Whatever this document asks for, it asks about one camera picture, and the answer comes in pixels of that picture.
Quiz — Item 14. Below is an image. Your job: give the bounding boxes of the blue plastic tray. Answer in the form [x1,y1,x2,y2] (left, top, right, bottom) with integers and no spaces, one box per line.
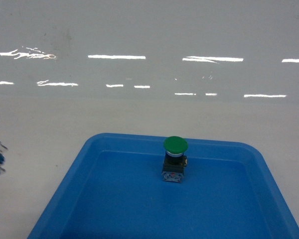
[29,133,299,239]

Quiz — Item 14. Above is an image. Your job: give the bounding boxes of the green mushroom push button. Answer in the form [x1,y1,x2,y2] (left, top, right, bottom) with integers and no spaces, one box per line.
[161,136,188,183]

